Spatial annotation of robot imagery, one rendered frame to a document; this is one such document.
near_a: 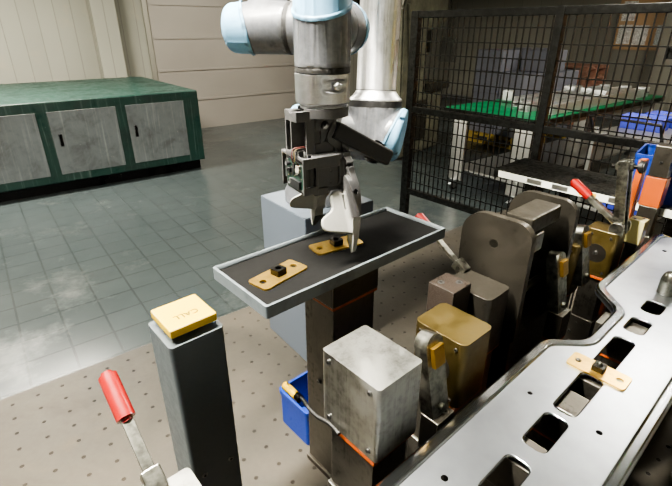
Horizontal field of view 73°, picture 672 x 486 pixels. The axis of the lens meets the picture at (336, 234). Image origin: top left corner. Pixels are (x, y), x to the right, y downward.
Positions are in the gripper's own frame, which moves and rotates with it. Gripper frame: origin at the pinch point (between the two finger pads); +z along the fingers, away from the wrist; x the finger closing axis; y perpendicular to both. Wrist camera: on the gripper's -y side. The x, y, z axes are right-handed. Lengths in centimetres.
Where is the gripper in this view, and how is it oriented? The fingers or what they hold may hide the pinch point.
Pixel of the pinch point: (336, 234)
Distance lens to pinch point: 71.9
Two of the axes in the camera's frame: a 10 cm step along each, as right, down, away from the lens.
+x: 5.1, 3.5, -7.8
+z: 0.0, 9.1, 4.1
